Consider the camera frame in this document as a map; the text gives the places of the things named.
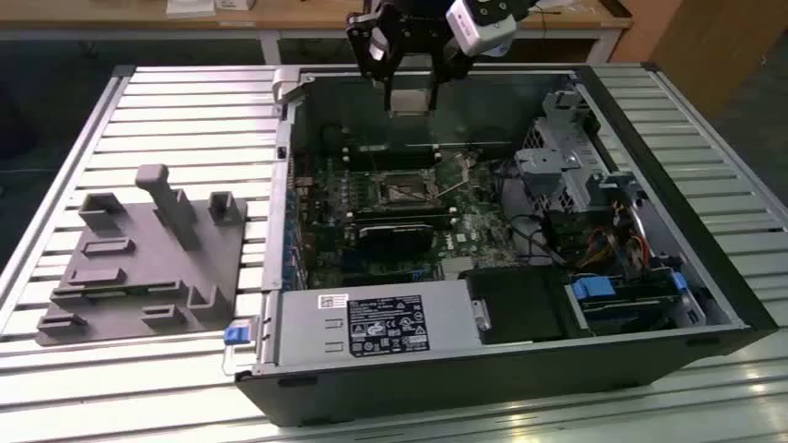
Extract black PC case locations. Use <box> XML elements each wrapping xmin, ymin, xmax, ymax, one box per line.
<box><xmin>233</xmin><ymin>62</ymin><xmax>780</xmax><ymax>428</ymax></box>

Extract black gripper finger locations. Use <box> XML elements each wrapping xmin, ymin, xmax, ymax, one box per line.
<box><xmin>426</xmin><ymin>36</ymin><xmax>476</xmax><ymax>113</ymax></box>
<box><xmin>345</xmin><ymin>11</ymin><xmax>406</xmax><ymax>113</ymax></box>

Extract green RAM stick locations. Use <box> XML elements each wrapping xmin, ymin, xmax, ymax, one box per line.
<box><xmin>82</xmin><ymin>285</ymin><xmax>153</xmax><ymax>296</ymax></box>

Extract white silver wrist camera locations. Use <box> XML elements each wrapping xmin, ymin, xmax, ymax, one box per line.
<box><xmin>442</xmin><ymin>0</ymin><xmax>520</xmax><ymax>59</ymax></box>

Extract black plastic fan shroud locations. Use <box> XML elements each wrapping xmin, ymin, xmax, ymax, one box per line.
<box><xmin>458</xmin><ymin>266</ymin><xmax>586</xmax><ymax>346</ymax></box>

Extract wooden desk white frame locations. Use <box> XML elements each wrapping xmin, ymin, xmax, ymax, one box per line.
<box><xmin>0</xmin><ymin>0</ymin><xmax>634</xmax><ymax>66</ymax></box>

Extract small silver chipset heatsink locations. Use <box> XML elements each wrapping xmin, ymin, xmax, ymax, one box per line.
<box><xmin>441</xmin><ymin>257</ymin><xmax>478</xmax><ymax>278</ymax></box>

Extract grey plastic parts rack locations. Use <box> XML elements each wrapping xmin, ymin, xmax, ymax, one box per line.
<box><xmin>34</xmin><ymin>163</ymin><xmax>250</xmax><ymax>347</ymax></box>

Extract CPU socket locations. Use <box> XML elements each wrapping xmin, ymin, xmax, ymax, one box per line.
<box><xmin>372</xmin><ymin>169</ymin><xmax>442</xmax><ymax>209</ymax></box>

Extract black expansion slot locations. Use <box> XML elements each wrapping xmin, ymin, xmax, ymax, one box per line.
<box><xmin>338</xmin><ymin>270</ymin><xmax>414</xmax><ymax>286</ymax></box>

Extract silver case release latch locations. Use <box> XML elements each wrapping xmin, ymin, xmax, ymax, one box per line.
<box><xmin>269</xmin><ymin>67</ymin><xmax>309</xmax><ymax>105</ymax></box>

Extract blue disk carrier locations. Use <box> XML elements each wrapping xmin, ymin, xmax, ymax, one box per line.
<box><xmin>569</xmin><ymin>274</ymin><xmax>617</xmax><ymax>304</ymax></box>

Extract grey metal drive cage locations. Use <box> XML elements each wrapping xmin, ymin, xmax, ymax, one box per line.
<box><xmin>513</xmin><ymin>90</ymin><xmax>638</xmax><ymax>216</ymax></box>

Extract green motherboard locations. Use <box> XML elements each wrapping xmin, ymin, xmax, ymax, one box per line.
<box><xmin>288</xmin><ymin>147</ymin><xmax>524</xmax><ymax>292</ymax></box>

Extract brown wooden cabinet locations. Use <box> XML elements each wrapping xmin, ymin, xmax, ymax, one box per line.
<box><xmin>612</xmin><ymin>0</ymin><xmax>788</xmax><ymax>124</ymax></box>

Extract orange yellow power wires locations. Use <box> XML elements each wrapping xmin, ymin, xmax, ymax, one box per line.
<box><xmin>577</xmin><ymin>225</ymin><xmax>654</xmax><ymax>273</ymax></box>

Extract silver power supply unit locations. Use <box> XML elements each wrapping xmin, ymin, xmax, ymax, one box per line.
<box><xmin>269</xmin><ymin>278</ymin><xmax>490</xmax><ymax>368</ymax></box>

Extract black graphics card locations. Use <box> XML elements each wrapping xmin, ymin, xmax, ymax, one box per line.
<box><xmin>353</xmin><ymin>221</ymin><xmax>436</xmax><ymax>254</ymax></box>

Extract silver CPU chip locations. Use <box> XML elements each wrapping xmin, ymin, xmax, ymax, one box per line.
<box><xmin>392</xmin><ymin>89</ymin><xmax>430</xmax><ymax>116</ymax></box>

